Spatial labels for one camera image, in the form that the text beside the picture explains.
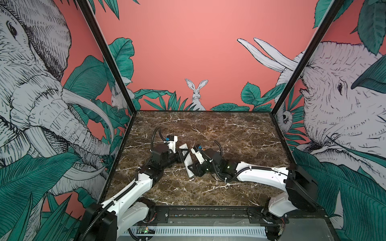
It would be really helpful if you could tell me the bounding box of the white remote control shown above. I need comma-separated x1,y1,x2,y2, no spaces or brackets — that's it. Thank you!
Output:
179,144,194,178

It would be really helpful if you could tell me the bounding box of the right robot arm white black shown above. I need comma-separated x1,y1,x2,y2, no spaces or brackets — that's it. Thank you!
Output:
184,145,318,218

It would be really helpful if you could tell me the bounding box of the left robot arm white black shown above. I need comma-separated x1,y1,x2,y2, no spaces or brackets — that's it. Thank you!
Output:
74,141,191,241

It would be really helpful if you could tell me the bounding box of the small circuit board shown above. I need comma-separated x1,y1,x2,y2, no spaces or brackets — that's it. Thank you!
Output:
137,226,156,236

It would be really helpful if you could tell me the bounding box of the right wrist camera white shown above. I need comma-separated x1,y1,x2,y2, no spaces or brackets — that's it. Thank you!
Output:
191,144,205,164

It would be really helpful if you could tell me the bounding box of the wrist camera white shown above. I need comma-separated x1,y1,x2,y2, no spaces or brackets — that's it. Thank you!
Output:
191,144,205,164
164,135,178,153

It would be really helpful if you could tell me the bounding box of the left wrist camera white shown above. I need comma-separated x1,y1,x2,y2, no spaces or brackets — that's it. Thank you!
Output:
164,135,178,153

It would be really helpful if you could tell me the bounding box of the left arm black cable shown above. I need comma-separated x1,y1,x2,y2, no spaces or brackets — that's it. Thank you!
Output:
150,126,166,151

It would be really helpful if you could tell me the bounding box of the black mounting rail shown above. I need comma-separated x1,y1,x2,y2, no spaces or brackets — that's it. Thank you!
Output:
151,205,289,226

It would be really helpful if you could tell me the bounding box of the white slotted cable duct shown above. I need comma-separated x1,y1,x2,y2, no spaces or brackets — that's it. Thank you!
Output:
122,226,267,238

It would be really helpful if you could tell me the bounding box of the left black frame post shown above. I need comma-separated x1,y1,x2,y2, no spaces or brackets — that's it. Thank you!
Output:
75,0,137,114

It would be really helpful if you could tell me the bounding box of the black frame post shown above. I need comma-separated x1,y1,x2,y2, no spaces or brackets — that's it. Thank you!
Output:
75,0,137,114
270,0,345,115

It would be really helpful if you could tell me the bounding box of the right black frame post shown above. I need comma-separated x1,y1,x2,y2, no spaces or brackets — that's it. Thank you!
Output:
270,0,345,115

